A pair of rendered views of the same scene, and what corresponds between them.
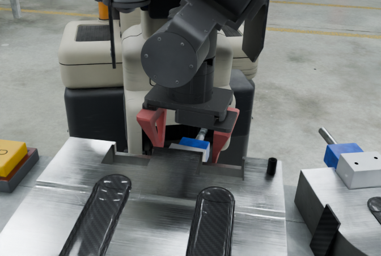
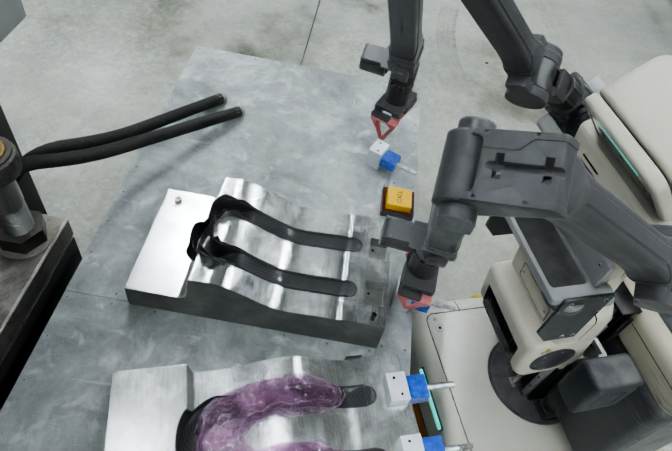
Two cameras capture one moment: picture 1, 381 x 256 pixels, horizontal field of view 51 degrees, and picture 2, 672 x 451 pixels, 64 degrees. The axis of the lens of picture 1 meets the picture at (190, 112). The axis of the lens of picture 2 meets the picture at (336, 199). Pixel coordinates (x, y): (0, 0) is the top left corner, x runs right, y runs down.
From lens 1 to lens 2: 0.87 m
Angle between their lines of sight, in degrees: 62
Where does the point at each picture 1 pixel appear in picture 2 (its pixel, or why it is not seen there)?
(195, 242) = (321, 280)
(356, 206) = (365, 377)
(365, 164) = (393, 383)
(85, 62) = not seen: hidden behind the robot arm
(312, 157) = not seen: outside the picture
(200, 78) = (414, 261)
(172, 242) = (320, 270)
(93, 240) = (322, 242)
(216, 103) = (412, 280)
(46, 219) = (330, 223)
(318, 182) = (386, 361)
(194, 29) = (387, 229)
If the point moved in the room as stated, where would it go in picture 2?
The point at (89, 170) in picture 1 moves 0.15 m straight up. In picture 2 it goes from (364, 233) to (377, 187)
